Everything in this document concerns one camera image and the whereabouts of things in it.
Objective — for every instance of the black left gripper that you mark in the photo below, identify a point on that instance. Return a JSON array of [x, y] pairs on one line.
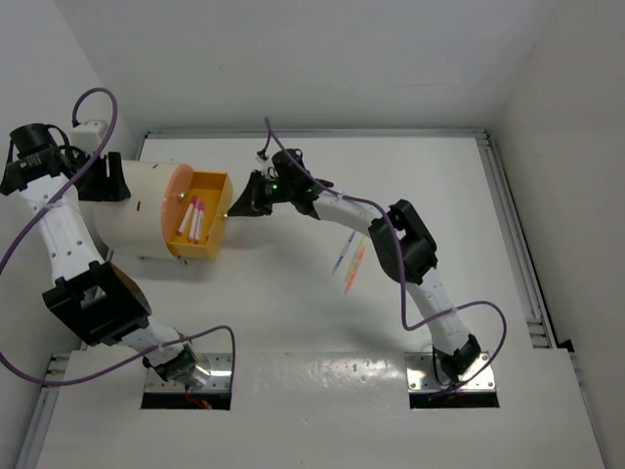
[[111, 189]]

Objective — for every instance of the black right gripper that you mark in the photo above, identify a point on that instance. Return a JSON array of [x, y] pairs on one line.
[[251, 203]]

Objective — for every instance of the purple cap white pen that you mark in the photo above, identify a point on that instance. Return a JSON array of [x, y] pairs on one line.
[[196, 222]]

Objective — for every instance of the pink cap white pen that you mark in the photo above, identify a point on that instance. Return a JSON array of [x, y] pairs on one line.
[[187, 216]]

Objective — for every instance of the cylindrical beige drawer container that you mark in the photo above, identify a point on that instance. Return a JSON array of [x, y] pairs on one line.
[[145, 225]]

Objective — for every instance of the blue clear pen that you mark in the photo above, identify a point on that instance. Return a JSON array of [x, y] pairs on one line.
[[343, 252]]

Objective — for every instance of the orange clear pen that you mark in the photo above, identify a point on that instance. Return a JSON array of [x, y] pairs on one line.
[[349, 285]]

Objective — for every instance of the yellow clear pen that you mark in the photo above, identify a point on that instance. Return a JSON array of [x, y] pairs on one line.
[[356, 259]]

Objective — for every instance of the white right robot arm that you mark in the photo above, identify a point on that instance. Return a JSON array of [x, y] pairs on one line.
[[405, 249]]

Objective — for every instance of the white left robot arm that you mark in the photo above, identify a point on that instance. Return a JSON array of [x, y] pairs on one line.
[[89, 295]]

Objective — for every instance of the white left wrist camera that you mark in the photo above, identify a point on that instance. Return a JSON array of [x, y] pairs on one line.
[[89, 135]]

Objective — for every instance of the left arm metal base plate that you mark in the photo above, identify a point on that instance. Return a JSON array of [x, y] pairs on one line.
[[212, 375]]

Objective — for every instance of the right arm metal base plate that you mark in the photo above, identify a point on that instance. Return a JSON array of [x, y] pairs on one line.
[[425, 377]]

